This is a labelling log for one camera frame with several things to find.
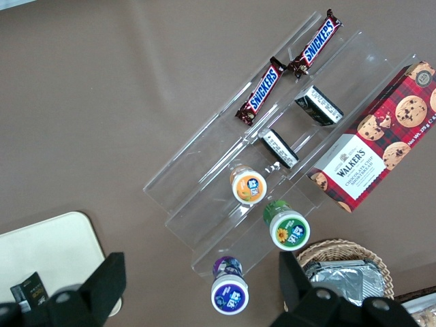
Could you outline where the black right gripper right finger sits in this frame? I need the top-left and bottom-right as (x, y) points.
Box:
(268, 252), (420, 327)

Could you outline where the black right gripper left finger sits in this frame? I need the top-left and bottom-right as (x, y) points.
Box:
(0, 252), (127, 327)

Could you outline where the cream plastic tray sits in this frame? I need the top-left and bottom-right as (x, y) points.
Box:
(0, 211), (124, 316)

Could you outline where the light tan wicker basket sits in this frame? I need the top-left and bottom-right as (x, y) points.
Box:
(294, 238), (396, 302)

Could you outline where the silver foil container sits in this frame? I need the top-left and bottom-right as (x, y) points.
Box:
(302, 260), (382, 308)

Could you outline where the green label white jar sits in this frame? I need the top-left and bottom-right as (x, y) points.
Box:
(262, 200), (311, 253)

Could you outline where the purple label white jar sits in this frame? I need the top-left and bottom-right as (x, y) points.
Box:
(210, 255), (249, 315)

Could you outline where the white plastic bin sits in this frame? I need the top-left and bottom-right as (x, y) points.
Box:
(394, 292), (436, 327)

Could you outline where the clear cracker pack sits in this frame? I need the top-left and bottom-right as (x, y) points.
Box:
(411, 310), (436, 327)

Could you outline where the clear acrylic stepped stand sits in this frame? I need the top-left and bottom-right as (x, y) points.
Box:
(219, 10), (422, 178)
(142, 115), (325, 278)

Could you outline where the orange label white jar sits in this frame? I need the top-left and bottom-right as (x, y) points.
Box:
(229, 165), (268, 205)

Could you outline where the small black white carton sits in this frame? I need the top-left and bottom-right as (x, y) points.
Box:
(294, 85), (345, 127)
(258, 128), (300, 170)

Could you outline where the red tartan cookie box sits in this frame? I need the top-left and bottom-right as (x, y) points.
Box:
(306, 61), (436, 214)

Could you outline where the brown Snickers bar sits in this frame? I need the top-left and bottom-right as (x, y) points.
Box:
(287, 9), (343, 79)
(236, 57), (287, 127)

